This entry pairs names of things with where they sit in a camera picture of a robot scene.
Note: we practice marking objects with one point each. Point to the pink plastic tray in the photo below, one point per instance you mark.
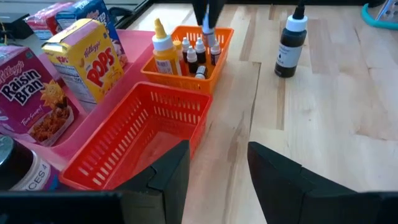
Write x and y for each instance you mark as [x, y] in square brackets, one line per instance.
[136, 46]

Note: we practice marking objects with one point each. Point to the red Froot Loops box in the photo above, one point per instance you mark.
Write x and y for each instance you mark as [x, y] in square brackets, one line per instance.
[43, 21]

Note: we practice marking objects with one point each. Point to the yellow squeeze bottle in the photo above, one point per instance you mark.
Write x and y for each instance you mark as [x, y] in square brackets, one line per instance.
[164, 56]

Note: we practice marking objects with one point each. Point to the orange slotted plastic basket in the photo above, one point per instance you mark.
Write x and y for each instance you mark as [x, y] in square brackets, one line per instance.
[186, 82]

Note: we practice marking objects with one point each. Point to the black-lidded spice jar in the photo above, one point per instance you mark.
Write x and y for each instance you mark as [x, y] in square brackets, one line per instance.
[18, 165]

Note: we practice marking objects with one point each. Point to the large black dropper bottle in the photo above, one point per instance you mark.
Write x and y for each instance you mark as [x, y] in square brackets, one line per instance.
[289, 56]

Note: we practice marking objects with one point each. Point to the blue Frosted Flakes box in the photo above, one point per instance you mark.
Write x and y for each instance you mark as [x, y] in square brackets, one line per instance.
[90, 12]

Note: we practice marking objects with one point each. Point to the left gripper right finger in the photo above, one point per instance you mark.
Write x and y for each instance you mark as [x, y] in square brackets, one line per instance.
[276, 189]

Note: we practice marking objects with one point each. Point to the small orange dropper bottle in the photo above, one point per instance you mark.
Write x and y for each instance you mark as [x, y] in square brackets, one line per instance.
[178, 45]

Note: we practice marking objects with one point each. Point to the small white-capped dropper bottle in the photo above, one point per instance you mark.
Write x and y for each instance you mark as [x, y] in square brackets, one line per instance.
[200, 46]

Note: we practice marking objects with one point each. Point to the small brown dropper bottle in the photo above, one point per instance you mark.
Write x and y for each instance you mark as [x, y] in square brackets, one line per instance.
[209, 37]

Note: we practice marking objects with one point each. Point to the small black dropper bottle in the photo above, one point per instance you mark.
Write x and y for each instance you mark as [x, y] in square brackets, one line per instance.
[186, 43]

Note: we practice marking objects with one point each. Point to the red slotted plastic basket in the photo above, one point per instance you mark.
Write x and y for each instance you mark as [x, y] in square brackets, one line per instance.
[124, 130]

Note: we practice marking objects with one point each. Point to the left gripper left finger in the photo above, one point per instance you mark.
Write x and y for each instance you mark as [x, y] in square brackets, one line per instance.
[171, 186]

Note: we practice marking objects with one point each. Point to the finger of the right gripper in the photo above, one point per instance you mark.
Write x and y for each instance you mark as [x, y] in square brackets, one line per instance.
[199, 11]
[217, 12]

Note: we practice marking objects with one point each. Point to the yellow Corn Pops box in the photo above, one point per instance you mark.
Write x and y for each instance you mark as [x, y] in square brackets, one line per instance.
[93, 68]

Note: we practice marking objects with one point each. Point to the teal-framed metal grater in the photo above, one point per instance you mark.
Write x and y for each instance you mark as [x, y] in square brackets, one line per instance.
[388, 12]

